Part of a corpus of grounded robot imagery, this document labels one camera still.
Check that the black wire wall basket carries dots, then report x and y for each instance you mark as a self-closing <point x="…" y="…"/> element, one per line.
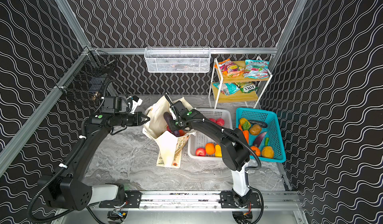
<point x="87" y="85"/>

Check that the orange pumpkin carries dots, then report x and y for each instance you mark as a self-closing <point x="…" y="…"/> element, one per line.
<point x="256" y="150"/>

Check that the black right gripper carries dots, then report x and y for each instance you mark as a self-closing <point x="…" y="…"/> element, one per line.
<point x="176" y="116"/>

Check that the dark green cucumber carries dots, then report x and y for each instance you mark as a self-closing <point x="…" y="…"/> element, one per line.
<point x="262" y="124"/>

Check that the white wire wall basket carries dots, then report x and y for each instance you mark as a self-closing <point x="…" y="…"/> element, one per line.
<point x="177" y="59"/>

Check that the orange snack bag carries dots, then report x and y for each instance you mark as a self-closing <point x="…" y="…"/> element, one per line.
<point x="230" y="69"/>

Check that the brown potato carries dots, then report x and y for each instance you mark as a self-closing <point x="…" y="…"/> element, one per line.
<point x="255" y="129"/>

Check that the purple eggplant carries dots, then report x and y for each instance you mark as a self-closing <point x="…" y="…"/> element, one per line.
<point x="259" y="139"/>
<point x="171" y="124"/>

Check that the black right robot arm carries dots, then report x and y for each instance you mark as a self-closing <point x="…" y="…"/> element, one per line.
<point x="235" y="152"/>

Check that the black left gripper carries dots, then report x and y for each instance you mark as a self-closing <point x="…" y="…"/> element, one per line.
<point x="133" y="119"/>

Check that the yellow pear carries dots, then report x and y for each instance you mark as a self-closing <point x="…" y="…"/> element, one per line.
<point x="218" y="152"/>

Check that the green white snack bag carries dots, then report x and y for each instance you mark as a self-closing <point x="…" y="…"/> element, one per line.
<point x="247" y="87"/>

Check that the cream canvas grocery bag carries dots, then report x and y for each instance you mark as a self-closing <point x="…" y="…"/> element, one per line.
<point x="156" y="129"/>

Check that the white wooden two-tier shelf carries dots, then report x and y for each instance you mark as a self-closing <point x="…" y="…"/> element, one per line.
<point x="238" y="81"/>

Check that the orange crinkled fruit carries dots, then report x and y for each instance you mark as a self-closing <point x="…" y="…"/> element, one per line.
<point x="210" y="149"/>

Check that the yellow bell pepper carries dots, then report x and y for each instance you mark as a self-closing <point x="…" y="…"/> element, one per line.
<point x="244" y="124"/>

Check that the teal plastic basket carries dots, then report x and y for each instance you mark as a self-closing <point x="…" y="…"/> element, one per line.
<point x="270" y="132"/>

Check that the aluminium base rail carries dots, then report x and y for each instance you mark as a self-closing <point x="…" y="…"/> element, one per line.
<point x="193" y="201"/>

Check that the teal snack bag lower shelf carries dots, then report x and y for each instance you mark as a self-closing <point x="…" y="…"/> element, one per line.
<point x="226" y="88"/>

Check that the teal pink snack bag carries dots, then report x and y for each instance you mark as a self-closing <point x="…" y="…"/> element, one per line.
<point x="256" y="69"/>

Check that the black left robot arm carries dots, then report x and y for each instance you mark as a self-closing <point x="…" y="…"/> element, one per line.
<point x="63" y="188"/>

